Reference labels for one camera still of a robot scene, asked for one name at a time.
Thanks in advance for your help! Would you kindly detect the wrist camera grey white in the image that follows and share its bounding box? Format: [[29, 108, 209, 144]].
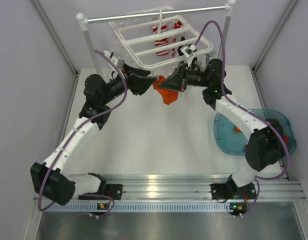
[[178, 44, 197, 65], [103, 50, 126, 70]]

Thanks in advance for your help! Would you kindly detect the silver metal clothes rack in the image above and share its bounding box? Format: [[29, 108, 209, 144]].
[[76, 0, 236, 76]]

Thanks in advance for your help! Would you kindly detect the aluminium mounting rail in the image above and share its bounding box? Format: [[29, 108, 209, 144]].
[[66, 174, 306, 202]]

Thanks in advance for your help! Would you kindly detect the red white striped sock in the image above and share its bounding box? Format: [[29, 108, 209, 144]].
[[171, 20, 183, 59], [152, 22, 171, 57]]

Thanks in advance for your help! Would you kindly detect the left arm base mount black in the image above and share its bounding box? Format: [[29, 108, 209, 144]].
[[105, 184, 123, 200]]

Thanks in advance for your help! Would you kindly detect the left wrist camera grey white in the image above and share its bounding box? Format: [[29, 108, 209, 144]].
[[103, 50, 126, 70]]

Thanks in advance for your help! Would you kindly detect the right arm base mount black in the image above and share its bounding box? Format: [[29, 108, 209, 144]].
[[210, 182, 257, 202]]

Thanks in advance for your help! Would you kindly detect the red sock in basin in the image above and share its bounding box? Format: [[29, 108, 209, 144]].
[[283, 134, 289, 149]]

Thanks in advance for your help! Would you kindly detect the black sock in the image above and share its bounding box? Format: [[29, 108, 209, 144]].
[[177, 35, 186, 56]]

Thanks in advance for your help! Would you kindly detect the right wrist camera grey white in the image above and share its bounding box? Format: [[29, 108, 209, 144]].
[[178, 44, 197, 65]]

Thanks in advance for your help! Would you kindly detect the orange sock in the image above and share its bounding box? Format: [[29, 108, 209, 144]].
[[153, 75, 179, 105], [234, 127, 242, 133]]

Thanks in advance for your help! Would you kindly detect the grey sock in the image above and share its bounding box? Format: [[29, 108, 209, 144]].
[[208, 50, 217, 59]]

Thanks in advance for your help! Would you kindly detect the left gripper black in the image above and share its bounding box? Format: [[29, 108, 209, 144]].
[[101, 63, 157, 105]]

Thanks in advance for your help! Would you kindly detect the blue plastic basin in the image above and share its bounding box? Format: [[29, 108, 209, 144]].
[[214, 108, 297, 156]]

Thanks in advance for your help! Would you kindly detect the slotted grey cable duct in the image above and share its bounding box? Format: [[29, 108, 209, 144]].
[[45, 201, 246, 213]]

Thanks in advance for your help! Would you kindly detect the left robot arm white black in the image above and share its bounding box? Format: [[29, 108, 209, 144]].
[[30, 64, 158, 206]]

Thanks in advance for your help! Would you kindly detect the white plastic sock hanger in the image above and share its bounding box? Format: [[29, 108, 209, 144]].
[[109, 6, 214, 72]]

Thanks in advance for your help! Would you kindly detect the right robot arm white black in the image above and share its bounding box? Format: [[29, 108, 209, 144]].
[[158, 58, 288, 199]]

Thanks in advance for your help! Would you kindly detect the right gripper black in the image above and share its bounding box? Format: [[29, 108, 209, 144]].
[[159, 62, 212, 93]]

